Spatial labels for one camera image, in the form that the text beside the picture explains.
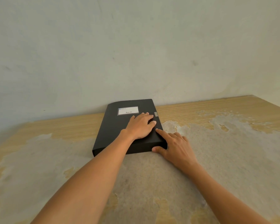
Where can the person's right hand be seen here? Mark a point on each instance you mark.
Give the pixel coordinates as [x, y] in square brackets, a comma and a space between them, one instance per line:
[178, 151]

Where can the person's left hand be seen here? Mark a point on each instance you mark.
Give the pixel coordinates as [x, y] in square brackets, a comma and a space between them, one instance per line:
[138, 128]

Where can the person's left little finger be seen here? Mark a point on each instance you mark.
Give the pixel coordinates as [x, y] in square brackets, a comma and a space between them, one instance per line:
[132, 118]

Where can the person's right thumb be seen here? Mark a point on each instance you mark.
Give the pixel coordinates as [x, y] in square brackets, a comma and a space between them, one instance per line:
[158, 150]

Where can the person's left middle finger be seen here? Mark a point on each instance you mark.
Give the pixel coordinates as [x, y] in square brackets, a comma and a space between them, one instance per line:
[148, 117]

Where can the black file box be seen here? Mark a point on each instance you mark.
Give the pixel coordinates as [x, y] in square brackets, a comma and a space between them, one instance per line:
[114, 128]

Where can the person's left forearm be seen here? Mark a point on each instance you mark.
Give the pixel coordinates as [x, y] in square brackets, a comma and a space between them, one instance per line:
[93, 181]

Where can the person's right forearm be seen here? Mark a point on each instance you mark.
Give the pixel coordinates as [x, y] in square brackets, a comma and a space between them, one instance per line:
[214, 195]

